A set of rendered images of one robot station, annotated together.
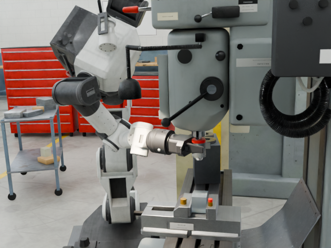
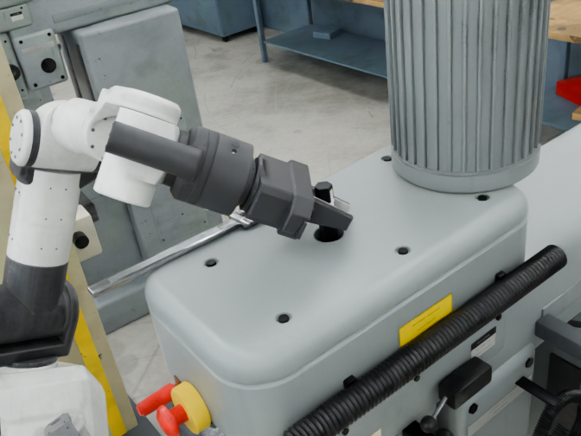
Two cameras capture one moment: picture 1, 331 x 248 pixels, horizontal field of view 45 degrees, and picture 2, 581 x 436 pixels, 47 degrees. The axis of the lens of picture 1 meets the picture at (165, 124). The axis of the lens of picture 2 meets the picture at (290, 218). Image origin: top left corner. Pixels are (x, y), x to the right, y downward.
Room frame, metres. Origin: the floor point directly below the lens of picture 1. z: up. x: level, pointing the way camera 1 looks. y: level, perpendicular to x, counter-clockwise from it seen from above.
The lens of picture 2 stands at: (0.80, 0.39, 2.35)
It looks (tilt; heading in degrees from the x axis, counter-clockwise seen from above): 32 degrees down; 317
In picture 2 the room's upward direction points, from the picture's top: 9 degrees counter-clockwise
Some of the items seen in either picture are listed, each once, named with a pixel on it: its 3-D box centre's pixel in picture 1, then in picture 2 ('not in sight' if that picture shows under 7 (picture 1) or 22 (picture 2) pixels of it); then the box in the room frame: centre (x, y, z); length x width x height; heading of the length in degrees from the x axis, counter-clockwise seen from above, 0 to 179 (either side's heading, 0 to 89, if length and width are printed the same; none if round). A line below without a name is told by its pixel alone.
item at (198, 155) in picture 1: (198, 148); not in sight; (1.28, -0.11, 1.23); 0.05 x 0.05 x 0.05
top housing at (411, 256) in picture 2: not in sight; (343, 278); (1.28, -0.12, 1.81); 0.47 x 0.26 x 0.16; 80
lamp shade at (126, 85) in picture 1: (129, 88); not in sight; (1.23, 0.11, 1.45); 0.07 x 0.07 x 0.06
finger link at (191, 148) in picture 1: (194, 149); not in sight; (1.25, -0.09, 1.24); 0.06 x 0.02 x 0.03; 59
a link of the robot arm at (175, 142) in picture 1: (175, 143); not in sight; (1.33, -0.03, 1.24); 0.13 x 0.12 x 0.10; 149
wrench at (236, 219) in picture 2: not in sight; (181, 248); (1.41, 0.02, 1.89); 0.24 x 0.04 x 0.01; 79
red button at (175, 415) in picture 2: not in sight; (173, 418); (1.32, 0.14, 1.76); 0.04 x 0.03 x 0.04; 170
